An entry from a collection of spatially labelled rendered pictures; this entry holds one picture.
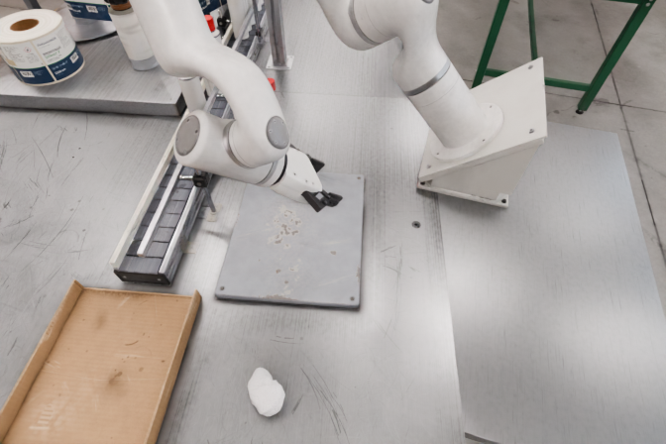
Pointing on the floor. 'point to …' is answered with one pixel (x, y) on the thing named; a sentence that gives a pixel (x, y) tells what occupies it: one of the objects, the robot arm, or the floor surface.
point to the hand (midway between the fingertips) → (325, 183)
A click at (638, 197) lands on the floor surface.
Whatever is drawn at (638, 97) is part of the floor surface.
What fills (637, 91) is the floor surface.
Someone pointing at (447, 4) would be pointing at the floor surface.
